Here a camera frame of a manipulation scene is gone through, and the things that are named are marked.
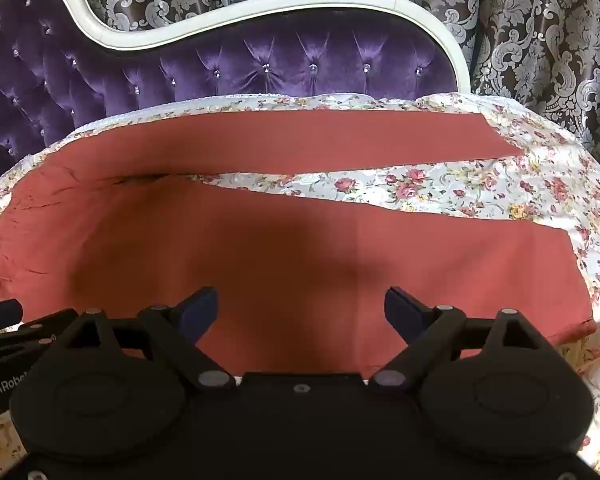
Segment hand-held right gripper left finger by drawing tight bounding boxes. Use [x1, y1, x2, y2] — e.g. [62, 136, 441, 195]
[55, 286, 237, 392]

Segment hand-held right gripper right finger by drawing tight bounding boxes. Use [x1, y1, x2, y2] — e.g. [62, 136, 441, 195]
[367, 286, 548, 392]

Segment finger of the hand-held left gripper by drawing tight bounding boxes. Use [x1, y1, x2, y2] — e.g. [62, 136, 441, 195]
[0, 309, 80, 357]
[0, 299, 24, 331]

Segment terracotta red pants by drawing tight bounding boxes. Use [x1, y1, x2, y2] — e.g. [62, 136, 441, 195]
[0, 109, 597, 378]

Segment floral printed blanket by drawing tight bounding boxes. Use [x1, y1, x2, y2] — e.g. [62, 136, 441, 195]
[0, 92, 600, 480]

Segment brown silver damask curtain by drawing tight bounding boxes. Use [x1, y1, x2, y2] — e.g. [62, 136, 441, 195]
[65, 0, 600, 161]

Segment purple tufted sofa white frame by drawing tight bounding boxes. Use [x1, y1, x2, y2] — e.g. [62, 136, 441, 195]
[0, 0, 473, 196]

